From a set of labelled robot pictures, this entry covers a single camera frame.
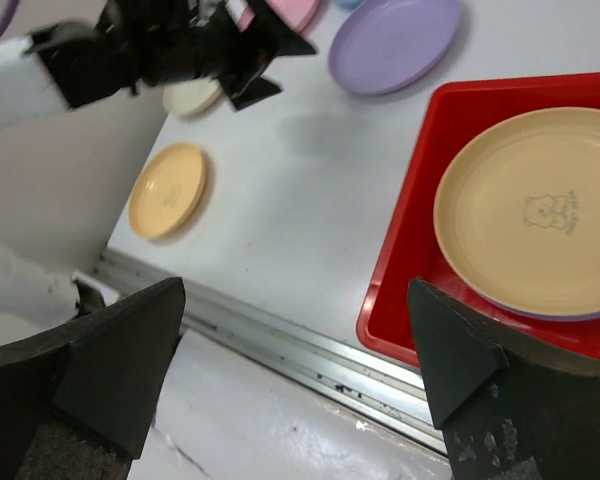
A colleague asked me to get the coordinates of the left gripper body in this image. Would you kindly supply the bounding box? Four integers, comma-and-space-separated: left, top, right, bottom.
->
29, 1, 259, 108

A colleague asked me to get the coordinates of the far blue plate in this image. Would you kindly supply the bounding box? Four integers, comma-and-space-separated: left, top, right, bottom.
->
333, 0, 364, 11

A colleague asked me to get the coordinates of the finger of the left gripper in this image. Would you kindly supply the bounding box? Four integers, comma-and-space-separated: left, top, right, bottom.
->
219, 74, 282, 111
254, 13, 316, 57

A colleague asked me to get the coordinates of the yellow plate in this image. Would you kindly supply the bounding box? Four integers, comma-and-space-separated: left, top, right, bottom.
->
433, 107, 600, 315
128, 142, 208, 240

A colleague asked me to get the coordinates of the cream white plate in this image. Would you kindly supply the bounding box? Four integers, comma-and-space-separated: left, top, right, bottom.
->
162, 79, 222, 117

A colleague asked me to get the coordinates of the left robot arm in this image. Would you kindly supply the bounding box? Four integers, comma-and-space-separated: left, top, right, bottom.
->
0, 1, 316, 127

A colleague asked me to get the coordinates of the purple plate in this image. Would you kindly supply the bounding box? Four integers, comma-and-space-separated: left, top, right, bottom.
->
481, 296, 600, 323
328, 0, 463, 96

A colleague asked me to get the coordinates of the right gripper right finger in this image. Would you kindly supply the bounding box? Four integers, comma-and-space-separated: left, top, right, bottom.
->
408, 279, 600, 479

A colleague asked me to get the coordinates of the aluminium table rail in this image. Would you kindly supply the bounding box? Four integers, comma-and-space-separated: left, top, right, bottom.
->
86, 246, 446, 454

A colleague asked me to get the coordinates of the pink plate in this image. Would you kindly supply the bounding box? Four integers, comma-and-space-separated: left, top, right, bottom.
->
267, 0, 322, 33

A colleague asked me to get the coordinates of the red plastic bin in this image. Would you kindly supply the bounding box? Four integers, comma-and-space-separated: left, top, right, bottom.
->
356, 72, 600, 367

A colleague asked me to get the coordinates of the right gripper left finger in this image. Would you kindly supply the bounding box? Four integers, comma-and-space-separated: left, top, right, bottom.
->
0, 277, 186, 479

